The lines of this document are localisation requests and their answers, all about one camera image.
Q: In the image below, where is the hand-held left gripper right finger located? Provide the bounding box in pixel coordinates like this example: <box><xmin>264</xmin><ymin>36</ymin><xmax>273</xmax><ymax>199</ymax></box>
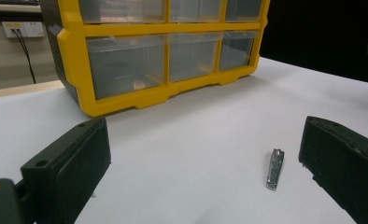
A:
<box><xmin>298</xmin><ymin>115</ymin><xmax>368</xmax><ymax>224</ymax></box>

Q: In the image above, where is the set of clear organizer drawers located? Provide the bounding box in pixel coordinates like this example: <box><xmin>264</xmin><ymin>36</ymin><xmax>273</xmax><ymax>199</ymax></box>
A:
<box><xmin>78</xmin><ymin>0</ymin><xmax>263</xmax><ymax>101</ymax></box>

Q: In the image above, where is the black power cable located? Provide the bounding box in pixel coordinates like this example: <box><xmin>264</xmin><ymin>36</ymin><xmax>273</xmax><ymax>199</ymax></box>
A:
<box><xmin>10</xmin><ymin>28</ymin><xmax>37</xmax><ymax>85</ymax></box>

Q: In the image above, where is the small metal screw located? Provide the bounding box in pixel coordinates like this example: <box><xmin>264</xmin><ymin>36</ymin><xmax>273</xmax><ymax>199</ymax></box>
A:
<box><xmin>265</xmin><ymin>147</ymin><xmax>286</xmax><ymax>191</ymax></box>

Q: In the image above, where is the white wall socket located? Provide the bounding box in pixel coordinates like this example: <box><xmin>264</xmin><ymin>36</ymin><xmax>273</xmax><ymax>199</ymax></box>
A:
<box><xmin>1</xmin><ymin>21</ymin><xmax>46</xmax><ymax>39</ymax></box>

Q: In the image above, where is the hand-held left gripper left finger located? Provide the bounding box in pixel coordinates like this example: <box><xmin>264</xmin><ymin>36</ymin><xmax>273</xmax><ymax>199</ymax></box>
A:
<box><xmin>15</xmin><ymin>117</ymin><xmax>112</xmax><ymax>224</ymax></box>

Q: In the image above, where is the yellow black drawer organizer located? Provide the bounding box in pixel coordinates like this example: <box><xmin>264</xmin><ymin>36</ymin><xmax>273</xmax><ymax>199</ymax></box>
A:
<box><xmin>39</xmin><ymin>0</ymin><xmax>271</xmax><ymax>119</ymax></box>

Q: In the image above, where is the clear plastic storage drawer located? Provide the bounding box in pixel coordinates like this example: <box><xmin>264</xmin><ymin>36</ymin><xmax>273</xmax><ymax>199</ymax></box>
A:
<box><xmin>218</xmin><ymin>30</ymin><xmax>261</xmax><ymax>73</ymax></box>

